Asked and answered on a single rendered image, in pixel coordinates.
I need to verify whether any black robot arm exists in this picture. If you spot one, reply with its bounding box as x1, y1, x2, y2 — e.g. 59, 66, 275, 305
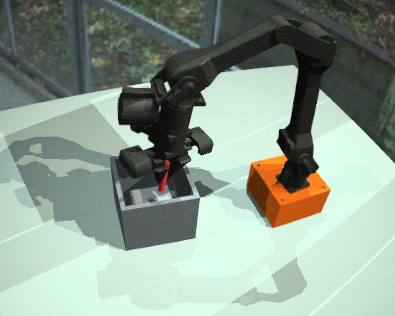
117, 14, 337, 194

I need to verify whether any white square plate with hole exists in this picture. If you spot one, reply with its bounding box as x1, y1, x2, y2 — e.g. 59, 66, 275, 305
129, 185, 172, 205

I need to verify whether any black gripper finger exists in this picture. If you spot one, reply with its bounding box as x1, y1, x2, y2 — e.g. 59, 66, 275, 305
166, 155, 192, 181
152, 164, 169, 184

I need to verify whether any red peg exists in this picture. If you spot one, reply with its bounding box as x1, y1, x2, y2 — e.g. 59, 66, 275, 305
158, 160, 170, 193

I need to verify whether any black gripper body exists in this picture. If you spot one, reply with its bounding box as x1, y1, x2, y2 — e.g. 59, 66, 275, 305
119, 118, 214, 179

